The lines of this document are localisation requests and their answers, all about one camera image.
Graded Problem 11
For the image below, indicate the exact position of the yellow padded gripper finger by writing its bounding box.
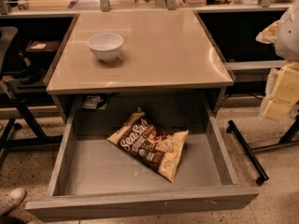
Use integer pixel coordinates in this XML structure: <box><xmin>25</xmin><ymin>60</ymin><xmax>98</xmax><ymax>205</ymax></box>
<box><xmin>256</xmin><ymin>21</ymin><xmax>278</xmax><ymax>44</ymax></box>
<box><xmin>262</xmin><ymin>63</ymin><xmax>299</xmax><ymax>120</ymax></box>

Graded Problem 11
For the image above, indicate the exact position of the brown sea salt chip bag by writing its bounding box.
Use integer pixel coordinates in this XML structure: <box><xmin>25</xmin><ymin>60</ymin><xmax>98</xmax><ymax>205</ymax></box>
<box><xmin>107</xmin><ymin>108</ymin><xmax>189</xmax><ymax>182</ymax></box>

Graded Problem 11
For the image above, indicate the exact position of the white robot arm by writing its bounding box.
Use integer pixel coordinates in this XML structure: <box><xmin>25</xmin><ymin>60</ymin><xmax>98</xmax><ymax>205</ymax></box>
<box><xmin>256</xmin><ymin>5</ymin><xmax>299</xmax><ymax>120</ymax></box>

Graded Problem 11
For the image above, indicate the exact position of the grey cabinet with counter top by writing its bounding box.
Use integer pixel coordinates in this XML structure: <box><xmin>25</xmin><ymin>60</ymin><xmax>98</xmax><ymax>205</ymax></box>
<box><xmin>47</xmin><ymin>9</ymin><xmax>234</xmax><ymax>114</ymax></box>

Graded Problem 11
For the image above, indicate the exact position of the open grey top drawer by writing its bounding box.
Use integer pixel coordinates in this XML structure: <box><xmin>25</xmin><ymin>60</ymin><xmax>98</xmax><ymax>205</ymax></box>
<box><xmin>25</xmin><ymin>91</ymin><xmax>258</xmax><ymax>222</ymax></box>

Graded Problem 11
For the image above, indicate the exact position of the black rolling stand base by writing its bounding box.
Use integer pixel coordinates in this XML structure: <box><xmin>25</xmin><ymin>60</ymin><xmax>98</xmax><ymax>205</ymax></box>
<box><xmin>226</xmin><ymin>115</ymin><xmax>299</xmax><ymax>186</ymax></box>

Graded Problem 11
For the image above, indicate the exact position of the white ceramic bowl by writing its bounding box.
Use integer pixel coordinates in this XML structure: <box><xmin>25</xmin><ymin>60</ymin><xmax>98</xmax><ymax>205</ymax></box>
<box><xmin>88</xmin><ymin>33</ymin><xmax>124</xmax><ymax>62</ymax></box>

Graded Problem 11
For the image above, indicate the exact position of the small white card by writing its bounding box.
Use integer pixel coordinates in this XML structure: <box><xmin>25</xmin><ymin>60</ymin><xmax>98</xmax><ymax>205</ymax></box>
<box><xmin>83</xmin><ymin>96</ymin><xmax>102</xmax><ymax>109</ymax></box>

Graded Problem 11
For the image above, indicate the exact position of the dark box on shelf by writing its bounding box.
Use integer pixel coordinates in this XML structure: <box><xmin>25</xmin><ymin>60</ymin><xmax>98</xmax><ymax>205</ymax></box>
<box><xmin>25</xmin><ymin>40</ymin><xmax>60</xmax><ymax>52</ymax></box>

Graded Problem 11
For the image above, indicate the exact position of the white shoe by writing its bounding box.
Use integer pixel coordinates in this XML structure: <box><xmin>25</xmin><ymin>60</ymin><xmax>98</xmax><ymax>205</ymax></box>
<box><xmin>0</xmin><ymin>188</ymin><xmax>27</xmax><ymax>217</ymax></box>

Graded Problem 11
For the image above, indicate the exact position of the black table leg frame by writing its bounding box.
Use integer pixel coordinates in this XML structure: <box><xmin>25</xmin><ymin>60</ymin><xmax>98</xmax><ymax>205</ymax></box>
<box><xmin>0</xmin><ymin>77</ymin><xmax>64</xmax><ymax>168</ymax></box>

